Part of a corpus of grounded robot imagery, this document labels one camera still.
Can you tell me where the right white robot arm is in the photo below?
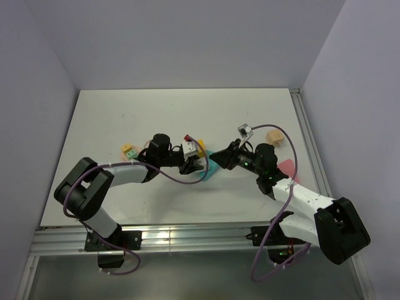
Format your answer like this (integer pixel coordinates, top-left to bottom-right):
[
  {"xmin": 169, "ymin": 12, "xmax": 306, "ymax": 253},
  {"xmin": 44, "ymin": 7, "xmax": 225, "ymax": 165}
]
[{"xmin": 210, "ymin": 139, "xmax": 371, "ymax": 265}]

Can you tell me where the yellow cube socket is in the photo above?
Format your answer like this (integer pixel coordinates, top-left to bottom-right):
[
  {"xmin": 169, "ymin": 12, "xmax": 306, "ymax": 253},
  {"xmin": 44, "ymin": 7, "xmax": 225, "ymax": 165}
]
[{"xmin": 196, "ymin": 139, "xmax": 207, "ymax": 158}]

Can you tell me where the aluminium rail frame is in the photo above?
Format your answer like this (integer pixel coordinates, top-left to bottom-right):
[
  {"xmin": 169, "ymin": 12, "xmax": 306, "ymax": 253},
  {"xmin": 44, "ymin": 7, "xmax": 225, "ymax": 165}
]
[{"xmin": 17, "ymin": 88, "xmax": 375, "ymax": 299}]

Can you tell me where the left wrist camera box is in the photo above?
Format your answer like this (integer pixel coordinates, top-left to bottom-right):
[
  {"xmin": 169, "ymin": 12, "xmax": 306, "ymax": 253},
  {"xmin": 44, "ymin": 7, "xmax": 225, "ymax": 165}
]
[{"xmin": 181, "ymin": 134, "xmax": 200, "ymax": 161}]

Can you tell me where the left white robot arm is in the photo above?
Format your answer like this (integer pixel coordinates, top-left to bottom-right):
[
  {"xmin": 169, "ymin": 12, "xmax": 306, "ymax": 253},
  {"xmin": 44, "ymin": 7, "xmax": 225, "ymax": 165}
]
[{"xmin": 54, "ymin": 134, "xmax": 209, "ymax": 249}]

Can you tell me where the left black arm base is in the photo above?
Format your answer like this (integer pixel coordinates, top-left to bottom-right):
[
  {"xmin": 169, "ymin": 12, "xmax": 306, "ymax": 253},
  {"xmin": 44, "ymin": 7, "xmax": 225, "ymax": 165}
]
[{"xmin": 84, "ymin": 230, "xmax": 142, "ymax": 276}]

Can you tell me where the beige cube socket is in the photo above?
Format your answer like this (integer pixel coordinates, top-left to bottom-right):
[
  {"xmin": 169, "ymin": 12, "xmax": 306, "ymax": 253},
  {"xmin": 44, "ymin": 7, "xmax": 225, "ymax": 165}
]
[{"xmin": 266, "ymin": 129, "xmax": 284, "ymax": 148}]

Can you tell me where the pink round power strip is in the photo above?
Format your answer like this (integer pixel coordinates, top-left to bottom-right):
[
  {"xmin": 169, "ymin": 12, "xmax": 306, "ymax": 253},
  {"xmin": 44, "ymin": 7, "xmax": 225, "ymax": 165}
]
[{"xmin": 120, "ymin": 145, "xmax": 142, "ymax": 162}]

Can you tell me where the pink triangular power strip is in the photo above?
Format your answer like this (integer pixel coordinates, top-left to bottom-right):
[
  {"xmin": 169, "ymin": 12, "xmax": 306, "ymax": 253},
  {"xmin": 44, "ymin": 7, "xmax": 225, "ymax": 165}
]
[{"xmin": 277, "ymin": 159, "xmax": 300, "ymax": 184}]

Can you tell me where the green plug adapter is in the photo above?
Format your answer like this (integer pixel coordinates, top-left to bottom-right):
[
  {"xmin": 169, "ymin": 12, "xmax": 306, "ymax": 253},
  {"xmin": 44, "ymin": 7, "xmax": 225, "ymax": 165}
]
[{"xmin": 125, "ymin": 149, "xmax": 139, "ymax": 160}]

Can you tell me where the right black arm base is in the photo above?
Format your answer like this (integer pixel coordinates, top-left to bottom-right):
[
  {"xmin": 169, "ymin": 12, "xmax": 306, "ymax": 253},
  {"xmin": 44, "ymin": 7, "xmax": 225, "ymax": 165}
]
[{"xmin": 246, "ymin": 226, "xmax": 305, "ymax": 264}]

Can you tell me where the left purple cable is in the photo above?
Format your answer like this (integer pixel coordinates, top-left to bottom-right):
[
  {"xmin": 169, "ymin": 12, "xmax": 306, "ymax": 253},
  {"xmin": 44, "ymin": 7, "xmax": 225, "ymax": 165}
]
[{"xmin": 62, "ymin": 137, "xmax": 209, "ymax": 276}]

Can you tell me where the purple cable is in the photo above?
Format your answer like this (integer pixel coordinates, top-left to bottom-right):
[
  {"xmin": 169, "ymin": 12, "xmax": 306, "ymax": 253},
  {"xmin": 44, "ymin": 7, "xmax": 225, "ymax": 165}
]
[
  {"xmin": 62, "ymin": 137, "xmax": 209, "ymax": 276},
  {"xmin": 249, "ymin": 124, "xmax": 312, "ymax": 283}
]

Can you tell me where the light yellow plug adapter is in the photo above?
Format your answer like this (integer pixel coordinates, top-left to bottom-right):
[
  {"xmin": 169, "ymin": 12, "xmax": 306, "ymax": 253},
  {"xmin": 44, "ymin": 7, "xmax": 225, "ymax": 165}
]
[{"xmin": 121, "ymin": 143, "xmax": 132, "ymax": 154}]

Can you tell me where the teal triangular power strip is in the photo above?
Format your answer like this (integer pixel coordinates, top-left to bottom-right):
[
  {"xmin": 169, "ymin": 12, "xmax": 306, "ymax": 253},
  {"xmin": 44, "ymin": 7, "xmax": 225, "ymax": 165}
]
[{"xmin": 197, "ymin": 150, "xmax": 219, "ymax": 181}]

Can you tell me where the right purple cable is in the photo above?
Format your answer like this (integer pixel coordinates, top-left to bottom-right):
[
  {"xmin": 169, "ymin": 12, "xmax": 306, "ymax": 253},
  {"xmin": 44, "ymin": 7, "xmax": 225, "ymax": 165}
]
[{"xmin": 249, "ymin": 124, "xmax": 312, "ymax": 283}]

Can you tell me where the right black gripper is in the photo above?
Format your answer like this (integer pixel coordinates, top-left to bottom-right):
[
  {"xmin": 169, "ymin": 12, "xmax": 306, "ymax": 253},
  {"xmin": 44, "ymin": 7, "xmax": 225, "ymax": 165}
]
[{"xmin": 209, "ymin": 138, "xmax": 264, "ymax": 176}]

